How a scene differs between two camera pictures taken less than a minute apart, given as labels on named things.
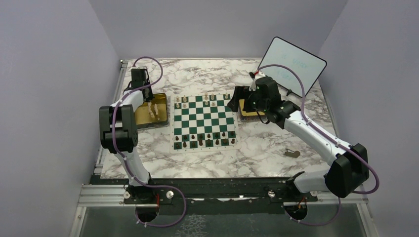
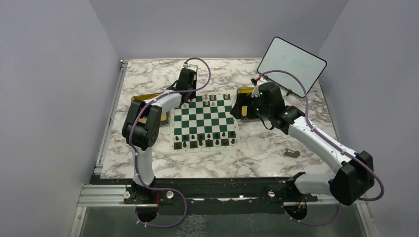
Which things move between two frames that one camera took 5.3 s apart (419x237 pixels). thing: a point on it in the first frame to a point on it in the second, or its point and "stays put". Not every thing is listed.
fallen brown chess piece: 295,154 stays put
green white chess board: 202,122 stays put
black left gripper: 150,95 to 194,83
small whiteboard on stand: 307,66 stays put
